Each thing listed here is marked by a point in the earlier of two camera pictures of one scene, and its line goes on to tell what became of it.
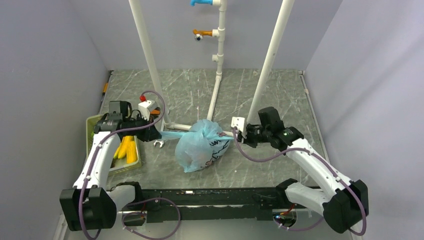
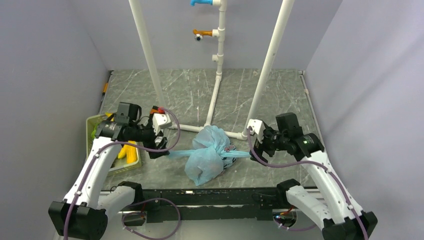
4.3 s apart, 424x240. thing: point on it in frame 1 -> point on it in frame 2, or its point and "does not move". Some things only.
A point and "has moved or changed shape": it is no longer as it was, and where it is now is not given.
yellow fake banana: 128,148 does not move
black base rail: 157,205 does not move
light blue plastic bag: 200,146 has moved or changed shape
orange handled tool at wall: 106,86 does not move
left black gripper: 149,133 -> 151,143
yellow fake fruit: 131,154 does not move
